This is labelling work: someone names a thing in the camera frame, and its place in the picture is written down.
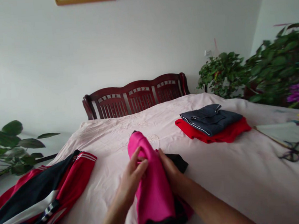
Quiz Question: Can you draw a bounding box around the large plant with purple flowers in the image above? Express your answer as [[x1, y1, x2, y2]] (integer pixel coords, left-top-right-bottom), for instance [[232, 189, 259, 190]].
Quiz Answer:
[[238, 22, 299, 115]]

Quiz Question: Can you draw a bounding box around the small-leaf green potted plant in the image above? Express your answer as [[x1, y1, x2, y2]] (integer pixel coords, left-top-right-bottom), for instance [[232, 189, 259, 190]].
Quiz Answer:
[[194, 50, 252, 101]]

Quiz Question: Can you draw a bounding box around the red navy white striped jacket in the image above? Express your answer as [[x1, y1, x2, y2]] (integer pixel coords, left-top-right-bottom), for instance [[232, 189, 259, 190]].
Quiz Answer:
[[0, 148, 103, 224]]

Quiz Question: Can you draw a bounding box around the person's right hand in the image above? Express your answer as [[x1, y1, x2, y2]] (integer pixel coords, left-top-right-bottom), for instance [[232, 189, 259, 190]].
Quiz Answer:
[[158, 146, 188, 192]]

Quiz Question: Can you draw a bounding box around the folded dark grey garment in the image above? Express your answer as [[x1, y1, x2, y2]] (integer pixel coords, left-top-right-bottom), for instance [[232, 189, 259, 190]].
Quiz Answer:
[[179, 101, 245, 139]]

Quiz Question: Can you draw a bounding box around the broad-leaf potted plant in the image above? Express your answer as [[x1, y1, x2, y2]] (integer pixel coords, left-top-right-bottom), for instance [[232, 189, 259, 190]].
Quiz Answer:
[[0, 116, 64, 181]]

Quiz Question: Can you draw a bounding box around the pink and black garment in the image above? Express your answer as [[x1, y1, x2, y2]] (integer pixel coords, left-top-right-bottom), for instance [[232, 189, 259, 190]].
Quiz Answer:
[[126, 126, 195, 224]]

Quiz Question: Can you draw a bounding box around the folded red garment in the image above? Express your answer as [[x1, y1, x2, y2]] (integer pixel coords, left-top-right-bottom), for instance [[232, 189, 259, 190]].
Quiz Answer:
[[175, 113, 253, 147]]

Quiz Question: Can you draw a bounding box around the person's left hand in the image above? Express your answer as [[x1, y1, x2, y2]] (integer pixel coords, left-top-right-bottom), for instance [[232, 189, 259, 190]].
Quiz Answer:
[[113, 145, 152, 204]]

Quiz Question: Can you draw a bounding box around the dark red wooden bench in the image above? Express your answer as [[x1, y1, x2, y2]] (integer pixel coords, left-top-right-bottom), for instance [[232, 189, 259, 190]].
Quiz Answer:
[[81, 72, 192, 120]]

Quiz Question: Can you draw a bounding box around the pale pink bed sheet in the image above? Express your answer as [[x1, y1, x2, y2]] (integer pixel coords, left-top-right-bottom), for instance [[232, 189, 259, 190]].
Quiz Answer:
[[41, 85, 299, 224]]

